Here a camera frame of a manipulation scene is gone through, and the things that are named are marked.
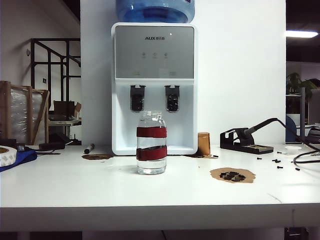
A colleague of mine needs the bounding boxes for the glass bottle with red belts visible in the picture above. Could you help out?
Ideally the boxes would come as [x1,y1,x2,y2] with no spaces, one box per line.
[136,110,168,176]

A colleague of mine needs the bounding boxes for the black dispenser tap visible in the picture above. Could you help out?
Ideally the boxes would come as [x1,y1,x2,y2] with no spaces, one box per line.
[164,84,181,114]
[129,84,146,113]

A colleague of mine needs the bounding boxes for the white AUX water dispenser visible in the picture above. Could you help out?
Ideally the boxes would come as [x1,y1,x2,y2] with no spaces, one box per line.
[111,22,199,156]

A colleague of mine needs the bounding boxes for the blue water jug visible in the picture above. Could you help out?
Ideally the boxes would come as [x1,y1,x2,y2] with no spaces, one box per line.
[115,0,196,24]

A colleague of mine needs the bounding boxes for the amber cylindrical cup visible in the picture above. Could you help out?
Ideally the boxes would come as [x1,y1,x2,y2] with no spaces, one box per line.
[197,131,211,156]

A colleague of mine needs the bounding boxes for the black soldering iron stand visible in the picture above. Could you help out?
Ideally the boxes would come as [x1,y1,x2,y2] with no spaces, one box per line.
[219,127,274,155]

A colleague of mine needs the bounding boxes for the brown patch with black scraps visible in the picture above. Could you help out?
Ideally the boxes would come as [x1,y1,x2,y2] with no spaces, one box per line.
[209,167,256,184]

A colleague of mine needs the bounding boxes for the pile of black scraps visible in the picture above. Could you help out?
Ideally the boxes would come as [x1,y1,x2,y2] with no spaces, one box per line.
[219,171,246,182]

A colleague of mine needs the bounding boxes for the black soldering iron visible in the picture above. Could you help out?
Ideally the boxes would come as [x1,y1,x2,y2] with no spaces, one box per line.
[243,117,280,138]

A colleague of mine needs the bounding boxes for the round wooden table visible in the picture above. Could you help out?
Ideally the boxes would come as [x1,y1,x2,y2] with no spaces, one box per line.
[48,114,82,127]

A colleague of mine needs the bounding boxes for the brown cardboard box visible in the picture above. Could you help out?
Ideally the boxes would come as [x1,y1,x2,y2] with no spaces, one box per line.
[52,100,82,118]

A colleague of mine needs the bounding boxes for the black stair railing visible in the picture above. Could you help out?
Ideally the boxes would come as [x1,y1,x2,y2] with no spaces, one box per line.
[30,38,82,113]

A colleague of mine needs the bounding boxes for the blue chair back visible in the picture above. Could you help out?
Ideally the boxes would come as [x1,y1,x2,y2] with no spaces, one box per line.
[285,114,297,144]

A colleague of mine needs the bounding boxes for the blue cloth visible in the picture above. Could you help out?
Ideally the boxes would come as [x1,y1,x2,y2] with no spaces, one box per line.
[0,149,38,173]

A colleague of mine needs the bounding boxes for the green potted plant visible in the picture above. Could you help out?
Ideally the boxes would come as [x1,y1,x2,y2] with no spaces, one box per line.
[286,72,320,96]

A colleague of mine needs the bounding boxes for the grey metal pole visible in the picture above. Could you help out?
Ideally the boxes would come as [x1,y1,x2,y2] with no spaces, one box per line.
[299,87,306,143]

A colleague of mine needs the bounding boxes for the black foam block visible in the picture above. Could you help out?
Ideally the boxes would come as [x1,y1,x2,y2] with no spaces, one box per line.
[0,137,18,148]

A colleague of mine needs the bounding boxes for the grey computer monitor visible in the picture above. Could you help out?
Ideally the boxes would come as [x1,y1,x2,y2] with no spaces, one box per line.
[307,89,320,125]

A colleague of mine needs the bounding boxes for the white double-sided tape roll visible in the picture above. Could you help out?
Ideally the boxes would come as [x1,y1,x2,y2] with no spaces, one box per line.
[0,145,19,168]

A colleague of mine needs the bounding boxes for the ceiling light panel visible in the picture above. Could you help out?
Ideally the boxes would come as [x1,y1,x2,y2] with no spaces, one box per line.
[285,30,319,39]

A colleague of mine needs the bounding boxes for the black power cable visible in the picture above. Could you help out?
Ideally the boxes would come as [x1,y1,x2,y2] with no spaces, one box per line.
[276,118,320,165]

